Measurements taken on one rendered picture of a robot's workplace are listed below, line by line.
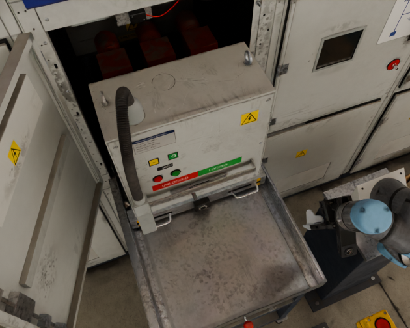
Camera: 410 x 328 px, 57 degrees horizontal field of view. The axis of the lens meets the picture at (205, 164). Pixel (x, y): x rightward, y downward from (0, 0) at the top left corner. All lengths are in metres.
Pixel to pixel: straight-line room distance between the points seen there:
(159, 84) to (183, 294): 0.71
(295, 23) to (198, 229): 0.79
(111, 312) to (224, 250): 1.04
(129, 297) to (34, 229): 1.24
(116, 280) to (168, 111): 1.46
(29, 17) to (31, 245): 0.57
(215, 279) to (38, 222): 0.62
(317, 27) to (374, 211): 0.70
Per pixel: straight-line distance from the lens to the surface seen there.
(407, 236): 0.96
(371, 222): 0.90
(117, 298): 2.31
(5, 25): 1.06
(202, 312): 1.37
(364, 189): 1.59
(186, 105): 1.06
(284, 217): 1.48
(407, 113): 2.32
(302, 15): 1.31
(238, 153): 1.28
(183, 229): 1.46
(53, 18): 1.06
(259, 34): 1.29
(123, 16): 1.12
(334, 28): 1.44
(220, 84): 1.11
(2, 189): 0.93
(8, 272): 1.04
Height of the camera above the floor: 2.19
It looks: 58 degrees down
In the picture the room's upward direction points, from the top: 2 degrees counter-clockwise
